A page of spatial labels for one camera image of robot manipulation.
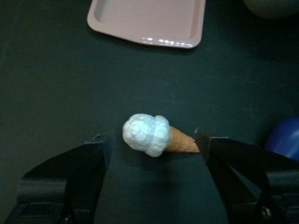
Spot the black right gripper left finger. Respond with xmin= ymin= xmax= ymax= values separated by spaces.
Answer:
xmin=2 ymin=133 xmax=117 ymax=224

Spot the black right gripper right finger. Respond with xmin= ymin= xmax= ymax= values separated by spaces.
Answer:
xmin=193 ymin=128 xmax=299 ymax=224

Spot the blue round object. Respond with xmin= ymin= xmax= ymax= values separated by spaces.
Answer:
xmin=264 ymin=115 xmax=299 ymax=163

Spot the white toy ice cream cone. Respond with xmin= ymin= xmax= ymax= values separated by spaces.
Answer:
xmin=121 ymin=113 xmax=201 ymax=158

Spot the pink plastic tray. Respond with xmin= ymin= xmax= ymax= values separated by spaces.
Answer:
xmin=86 ymin=0 xmax=207 ymax=50

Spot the grey bowl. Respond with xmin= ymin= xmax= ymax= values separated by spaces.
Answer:
xmin=243 ymin=0 xmax=299 ymax=20

